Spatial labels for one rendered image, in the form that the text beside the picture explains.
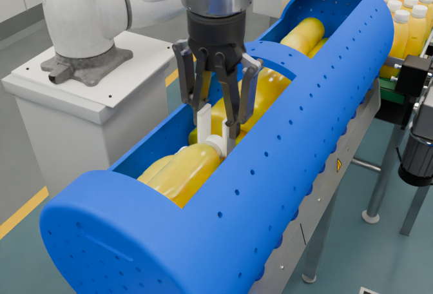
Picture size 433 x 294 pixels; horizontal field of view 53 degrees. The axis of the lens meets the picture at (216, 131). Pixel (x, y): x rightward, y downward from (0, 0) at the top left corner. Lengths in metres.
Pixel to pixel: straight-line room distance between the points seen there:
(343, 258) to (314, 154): 1.34
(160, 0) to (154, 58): 0.17
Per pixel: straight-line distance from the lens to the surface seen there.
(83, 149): 1.22
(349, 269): 2.01
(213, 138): 0.68
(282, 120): 0.66
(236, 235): 0.54
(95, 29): 1.12
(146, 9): 1.15
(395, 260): 2.10
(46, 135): 1.30
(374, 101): 1.36
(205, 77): 0.62
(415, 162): 1.57
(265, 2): 1.48
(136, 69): 1.18
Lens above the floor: 1.60
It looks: 39 degrees down
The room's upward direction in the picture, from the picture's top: straight up
